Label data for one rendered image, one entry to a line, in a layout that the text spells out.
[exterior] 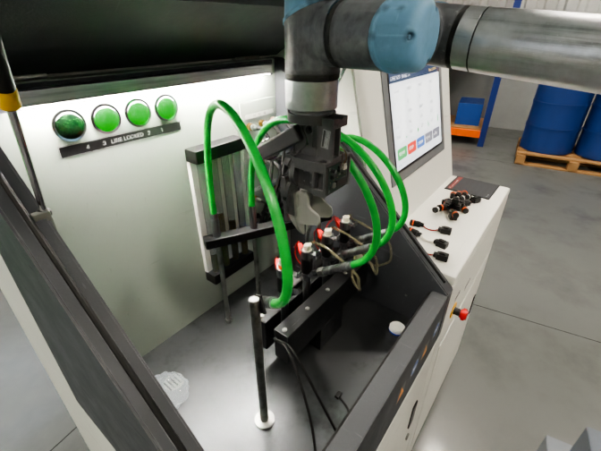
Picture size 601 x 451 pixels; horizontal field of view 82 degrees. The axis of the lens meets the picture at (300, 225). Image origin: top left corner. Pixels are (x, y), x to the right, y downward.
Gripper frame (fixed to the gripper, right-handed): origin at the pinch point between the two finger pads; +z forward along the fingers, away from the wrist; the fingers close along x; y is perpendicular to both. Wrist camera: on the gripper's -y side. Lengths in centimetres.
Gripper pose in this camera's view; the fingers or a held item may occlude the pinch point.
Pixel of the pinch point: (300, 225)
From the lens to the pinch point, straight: 61.6
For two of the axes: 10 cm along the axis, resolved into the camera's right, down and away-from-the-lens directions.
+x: 6.1, -3.9, 6.9
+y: 7.9, 3.0, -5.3
